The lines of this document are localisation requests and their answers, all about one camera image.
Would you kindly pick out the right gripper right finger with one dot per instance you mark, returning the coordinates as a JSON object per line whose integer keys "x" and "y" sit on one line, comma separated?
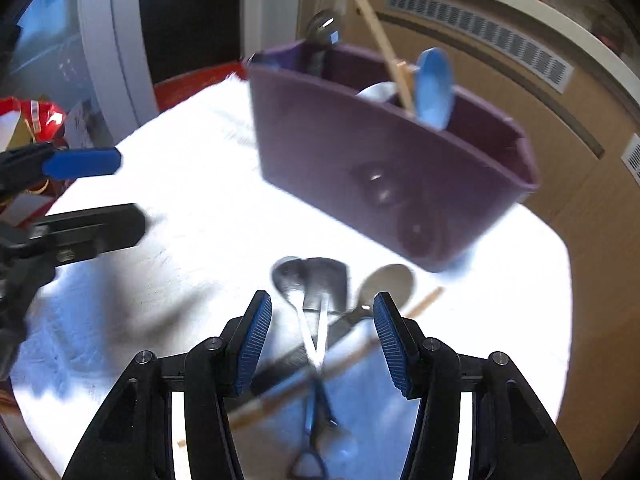
{"x": 513, "y": 436}

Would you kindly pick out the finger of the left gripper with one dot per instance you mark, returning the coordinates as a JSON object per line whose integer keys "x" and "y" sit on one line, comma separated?
{"x": 75, "y": 164}
{"x": 84, "y": 234}

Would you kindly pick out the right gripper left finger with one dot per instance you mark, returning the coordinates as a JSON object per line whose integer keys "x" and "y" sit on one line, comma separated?
{"x": 130, "y": 435}

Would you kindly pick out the wooden chopstick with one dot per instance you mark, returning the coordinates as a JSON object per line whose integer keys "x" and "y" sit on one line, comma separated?
{"x": 261, "y": 419}
{"x": 388, "y": 53}

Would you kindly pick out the steel ladle white ball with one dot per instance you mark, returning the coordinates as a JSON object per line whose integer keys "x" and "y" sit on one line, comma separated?
{"x": 317, "y": 288}

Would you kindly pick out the steel wire handle spatula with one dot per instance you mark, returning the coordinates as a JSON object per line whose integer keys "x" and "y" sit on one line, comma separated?
{"x": 308, "y": 464}

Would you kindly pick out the black handled steel spoon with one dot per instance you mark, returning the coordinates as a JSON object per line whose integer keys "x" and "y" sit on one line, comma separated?
{"x": 323, "y": 32}

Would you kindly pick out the white plastic spoon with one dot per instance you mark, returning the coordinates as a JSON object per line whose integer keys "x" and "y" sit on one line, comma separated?
{"x": 381, "y": 92}

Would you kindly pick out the wooden spoon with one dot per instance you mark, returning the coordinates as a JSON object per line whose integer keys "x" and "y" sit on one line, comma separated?
{"x": 408, "y": 72}

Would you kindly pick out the blue plastic spoon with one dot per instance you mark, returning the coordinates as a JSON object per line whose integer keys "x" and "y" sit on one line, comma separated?
{"x": 434, "y": 88}

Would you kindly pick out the red yellow gift bag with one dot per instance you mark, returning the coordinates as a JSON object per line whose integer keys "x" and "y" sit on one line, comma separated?
{"x": 25, "y": 122}

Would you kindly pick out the white textured table cloth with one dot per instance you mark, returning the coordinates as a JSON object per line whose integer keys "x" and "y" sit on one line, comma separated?
{"x": 215, "y": 231}

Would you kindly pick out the purple utensil caddy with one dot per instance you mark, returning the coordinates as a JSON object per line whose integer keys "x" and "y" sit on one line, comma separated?
{"x": 426, "y": 194}

